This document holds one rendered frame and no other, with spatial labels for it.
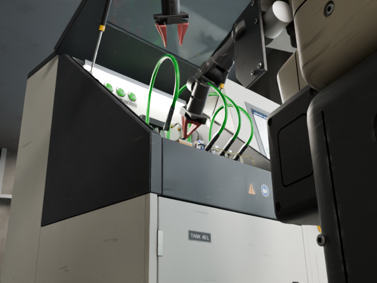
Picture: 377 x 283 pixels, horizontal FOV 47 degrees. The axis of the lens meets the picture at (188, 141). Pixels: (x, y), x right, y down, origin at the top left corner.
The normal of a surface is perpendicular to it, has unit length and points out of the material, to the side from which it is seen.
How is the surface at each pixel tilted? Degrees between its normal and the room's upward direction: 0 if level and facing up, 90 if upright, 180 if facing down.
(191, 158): 90
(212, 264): 90
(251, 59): 90
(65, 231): 90
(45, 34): 180
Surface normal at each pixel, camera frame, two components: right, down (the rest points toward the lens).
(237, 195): 0.69, -0.28
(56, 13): 0.02, 0.93
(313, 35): -0.93, -0.11
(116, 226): -0.72, -0.24
